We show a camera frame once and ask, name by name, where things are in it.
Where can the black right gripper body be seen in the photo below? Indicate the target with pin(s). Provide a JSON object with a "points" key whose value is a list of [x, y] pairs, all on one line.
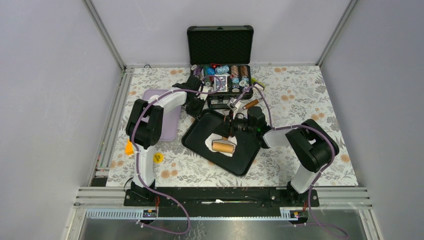
{"points": [[233, 125]]}

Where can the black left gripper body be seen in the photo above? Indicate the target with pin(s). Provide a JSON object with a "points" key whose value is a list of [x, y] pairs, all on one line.
{"points": [[194, 108]]}

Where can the black baking tray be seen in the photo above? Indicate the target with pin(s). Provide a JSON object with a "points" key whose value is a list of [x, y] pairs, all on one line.
{"points": [[245, 152]]}

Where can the white dough disc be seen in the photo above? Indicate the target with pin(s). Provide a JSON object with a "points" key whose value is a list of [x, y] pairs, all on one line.
{"points": [[214, 136]]}

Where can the wooden rolling pin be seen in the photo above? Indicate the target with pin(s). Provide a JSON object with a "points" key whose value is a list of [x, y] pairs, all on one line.
{"points": [[223, 145]]}

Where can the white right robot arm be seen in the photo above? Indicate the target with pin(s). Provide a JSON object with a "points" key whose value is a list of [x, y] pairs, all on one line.
{"points": [[314, 148]]}

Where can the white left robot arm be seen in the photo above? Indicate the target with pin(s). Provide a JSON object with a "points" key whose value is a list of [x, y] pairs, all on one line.
{"points": [[144, 126]]}

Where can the metal dough scraper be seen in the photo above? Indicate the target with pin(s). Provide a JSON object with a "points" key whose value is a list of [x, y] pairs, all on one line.
{"points": [[251, 104]]}

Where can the purple plastic tray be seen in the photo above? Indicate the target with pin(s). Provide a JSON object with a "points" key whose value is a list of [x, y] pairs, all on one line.
{"points": [[170, 119]]}

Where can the blue playing card deck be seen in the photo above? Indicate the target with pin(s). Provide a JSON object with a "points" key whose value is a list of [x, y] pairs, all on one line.
{"points": [[221, 83]]}

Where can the black poker chip case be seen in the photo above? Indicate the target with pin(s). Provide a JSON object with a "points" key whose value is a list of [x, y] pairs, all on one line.
{"points": [[222, 50]]}

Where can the yellow round token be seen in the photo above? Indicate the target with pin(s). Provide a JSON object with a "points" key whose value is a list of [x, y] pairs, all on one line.
{"points": [[158, 158]]}

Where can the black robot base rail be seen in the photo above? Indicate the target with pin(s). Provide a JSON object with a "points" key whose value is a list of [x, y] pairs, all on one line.
{"points": [[267, 196]]}

